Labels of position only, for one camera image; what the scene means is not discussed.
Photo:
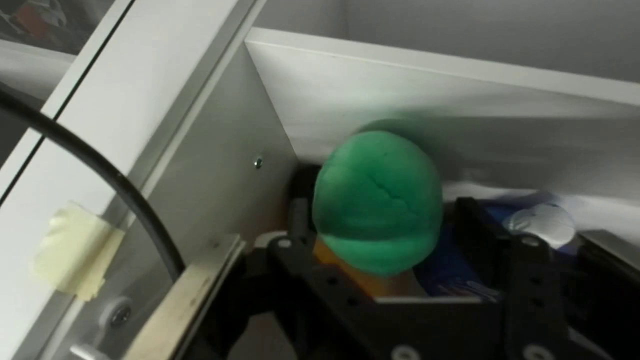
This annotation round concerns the masking tape piece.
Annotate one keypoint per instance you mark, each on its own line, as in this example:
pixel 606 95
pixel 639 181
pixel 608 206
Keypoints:
pixel 76 251

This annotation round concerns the white toy kitchen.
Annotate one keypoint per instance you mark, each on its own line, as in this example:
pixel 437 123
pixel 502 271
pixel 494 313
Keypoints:
pixel 200 167

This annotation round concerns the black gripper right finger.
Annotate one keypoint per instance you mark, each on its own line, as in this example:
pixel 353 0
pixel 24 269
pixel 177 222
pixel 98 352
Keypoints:
pixel 527 300

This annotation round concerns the metal mount bracket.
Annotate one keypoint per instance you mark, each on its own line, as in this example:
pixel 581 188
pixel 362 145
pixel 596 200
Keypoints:
pixel 181 300

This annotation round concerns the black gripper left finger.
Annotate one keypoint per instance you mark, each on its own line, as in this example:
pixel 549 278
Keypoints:
pixel 321 300

